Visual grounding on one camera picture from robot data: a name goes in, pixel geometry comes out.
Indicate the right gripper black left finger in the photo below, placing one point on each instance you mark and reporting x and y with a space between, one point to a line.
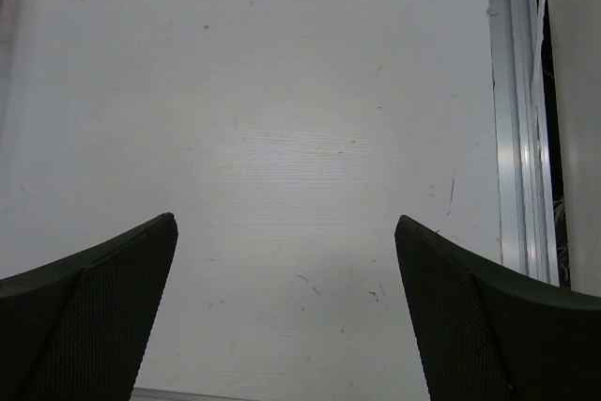
77 328

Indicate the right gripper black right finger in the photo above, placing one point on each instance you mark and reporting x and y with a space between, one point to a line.
485 332

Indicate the aluminium table frame rail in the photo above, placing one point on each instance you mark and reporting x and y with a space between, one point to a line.
532 214

